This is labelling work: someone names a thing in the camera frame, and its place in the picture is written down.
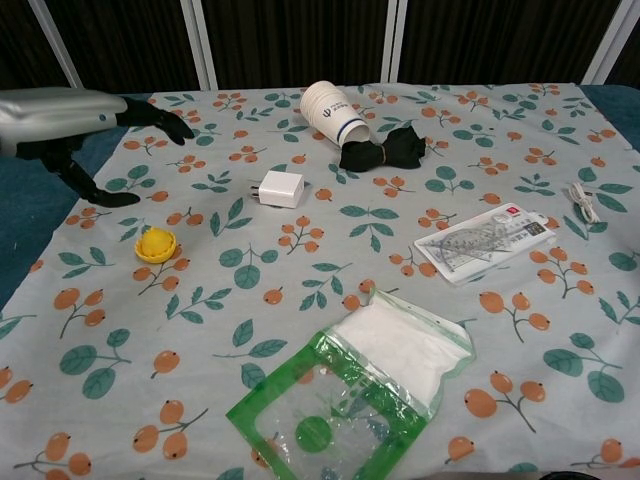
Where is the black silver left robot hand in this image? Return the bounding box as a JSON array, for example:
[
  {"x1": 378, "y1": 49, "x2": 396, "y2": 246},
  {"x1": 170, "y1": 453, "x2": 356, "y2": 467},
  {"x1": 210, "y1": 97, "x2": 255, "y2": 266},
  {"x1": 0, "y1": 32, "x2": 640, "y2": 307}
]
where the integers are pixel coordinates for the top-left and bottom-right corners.
[{"x1": 0, "y1": 87, "x2": 196, "y2": 207}]

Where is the yellow flower-shaped cup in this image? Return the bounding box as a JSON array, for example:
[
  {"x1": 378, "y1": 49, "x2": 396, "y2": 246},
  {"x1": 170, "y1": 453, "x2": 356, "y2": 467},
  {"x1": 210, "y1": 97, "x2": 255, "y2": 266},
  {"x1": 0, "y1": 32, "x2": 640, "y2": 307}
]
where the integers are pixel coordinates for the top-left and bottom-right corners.
[{"x1": 133, "y1": 225, "x2": 179, "y2": 265}]

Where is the stack of white paper cups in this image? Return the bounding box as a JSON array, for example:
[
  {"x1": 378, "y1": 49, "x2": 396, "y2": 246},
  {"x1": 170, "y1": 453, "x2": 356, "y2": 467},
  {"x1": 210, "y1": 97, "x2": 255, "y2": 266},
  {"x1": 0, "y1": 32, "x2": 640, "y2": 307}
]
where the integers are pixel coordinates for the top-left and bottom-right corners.
[{"x1": 299, "y1": 80, "x2": 372, "y2": 150}]

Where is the floral printed tablecloth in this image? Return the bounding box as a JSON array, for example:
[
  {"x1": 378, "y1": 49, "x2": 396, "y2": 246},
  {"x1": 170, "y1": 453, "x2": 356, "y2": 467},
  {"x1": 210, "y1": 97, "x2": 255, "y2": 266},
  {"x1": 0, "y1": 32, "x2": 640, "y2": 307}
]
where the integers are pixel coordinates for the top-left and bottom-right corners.
[{"x1": 0, "y1": 80, "x2": 640, "y2": 480}]

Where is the black folded socks bundle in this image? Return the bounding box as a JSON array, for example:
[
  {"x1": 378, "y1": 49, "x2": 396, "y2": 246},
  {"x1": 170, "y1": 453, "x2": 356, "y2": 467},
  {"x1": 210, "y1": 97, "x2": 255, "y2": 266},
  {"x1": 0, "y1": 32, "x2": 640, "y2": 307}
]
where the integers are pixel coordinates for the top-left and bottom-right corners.
[{"x1": 338, "y1": 126, "x2": 428, "y2": 174}]

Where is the green zip bag white powder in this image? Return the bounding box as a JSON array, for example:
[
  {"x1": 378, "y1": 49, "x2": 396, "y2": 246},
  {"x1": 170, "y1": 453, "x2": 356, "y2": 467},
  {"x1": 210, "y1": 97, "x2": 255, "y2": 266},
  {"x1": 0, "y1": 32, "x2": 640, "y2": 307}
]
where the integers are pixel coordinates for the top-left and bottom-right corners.
[{"x1": 225, "y1": 288, "x2": 476, "y2": 480}]

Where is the packaged clear ruler set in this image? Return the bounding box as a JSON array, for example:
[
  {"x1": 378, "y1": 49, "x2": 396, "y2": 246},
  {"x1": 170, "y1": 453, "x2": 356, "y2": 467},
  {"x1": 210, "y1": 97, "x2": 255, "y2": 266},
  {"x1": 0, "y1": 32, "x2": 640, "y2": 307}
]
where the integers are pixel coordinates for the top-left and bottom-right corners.
[{"x1": 413, "y1": 202, "x2": 561, "y2": 288}]

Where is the white metal partition frame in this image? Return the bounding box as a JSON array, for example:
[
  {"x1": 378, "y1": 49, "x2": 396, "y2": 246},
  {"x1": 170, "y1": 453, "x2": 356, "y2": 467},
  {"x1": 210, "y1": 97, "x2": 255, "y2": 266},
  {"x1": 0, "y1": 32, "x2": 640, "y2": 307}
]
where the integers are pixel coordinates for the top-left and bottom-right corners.
[{"x1": 27, "y1": 0, "x2": 640, "y2": 96}]

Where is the white USB wall charger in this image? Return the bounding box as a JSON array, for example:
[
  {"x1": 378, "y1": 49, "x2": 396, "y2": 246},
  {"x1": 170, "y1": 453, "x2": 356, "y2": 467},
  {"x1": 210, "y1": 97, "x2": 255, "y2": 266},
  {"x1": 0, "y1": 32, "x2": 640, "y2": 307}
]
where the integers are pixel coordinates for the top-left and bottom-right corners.
[{"x1": 249, "y1": 169, "x2": 312, "y2": 210}]

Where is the white USB cable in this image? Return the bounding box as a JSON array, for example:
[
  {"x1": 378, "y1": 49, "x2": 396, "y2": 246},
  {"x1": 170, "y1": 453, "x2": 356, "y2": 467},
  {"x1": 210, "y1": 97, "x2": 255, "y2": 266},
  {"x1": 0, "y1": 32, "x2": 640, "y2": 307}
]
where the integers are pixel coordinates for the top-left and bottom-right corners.
[{"x1": 568, "y1": 181, "x2": 603, "y2": 225}]

